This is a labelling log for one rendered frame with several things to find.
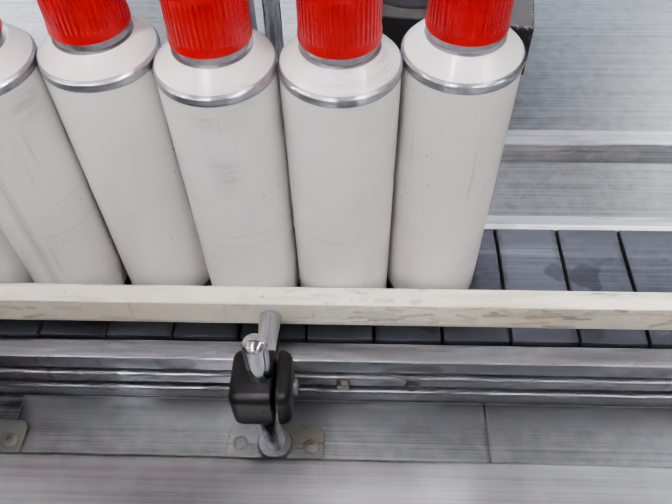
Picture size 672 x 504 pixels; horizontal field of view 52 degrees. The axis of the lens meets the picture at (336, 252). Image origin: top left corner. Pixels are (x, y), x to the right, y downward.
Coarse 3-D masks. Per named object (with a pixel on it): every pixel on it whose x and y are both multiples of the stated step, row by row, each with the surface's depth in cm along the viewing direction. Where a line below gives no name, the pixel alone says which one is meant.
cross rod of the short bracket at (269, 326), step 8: (264, 312) 36; (272, 312) 36; (264, 320) 36; (272, 320) 36; (280, 320) 36; (264, 328) 35; (272, 328) 35; (280, 328) 36; (264, 336) 35; (272, 336) 35; (272, 344) 35
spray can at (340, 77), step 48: (336, 0) 24; (288, 48) 28; (336, 48) 26; (384, 48) 27; (288, 96) 28; (336, 96) 27; (384, 96) 27; (288, 144) 31; (336, 144) 29; (384, 144) 30; (336, 192) 31; (384, 192) 32; (336, 240) 33; (384, 240) 35
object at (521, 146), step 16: (512, 144) 36; (528, 144) 36; (544, 144) 36; (560, 144) 36; (576, 144) 36; (592, 144) 36; (608, 144) 36; (624, 144) 36; (640, 144) 36; (656, 144) 36; (512, 160) 37; (528, 160) 37; (544, 160) 37; (560, 160) 37; (576, 160) 37; (592, 160) 37; (608, 160) 37; (624, 160) 37; (640, 160) 37; (656, 160) 37
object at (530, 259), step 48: (528, 240) 43; (576, 240) 43; (624, 240) 43; (480, 288) 40; (528, 288) 40; (576, 288) 40; (624, 288) 40; (0, 336) 39; (48, 336) 39; (96, 336) 39; (144, 336) 39; (192, 336) 39; (240, 336) 39; (288, 336) 39; (336, 336) 39; (384, 336) 39; (432, 336) 39; (480, 336) 38; (528, 336) 38; (576, 336) 38; (624, 336) 38
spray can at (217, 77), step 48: (192, 0) 24; (240, 0) 26; (192, 48) 26; (240, 48) 27; (192, 96) 27; (240, 96) 27; (192, 144) 29; (240, 144) 29; (192, 192) 32; (240, 192) 31; (288, 192) 34; (240, 240) 34; (288, 240) 36
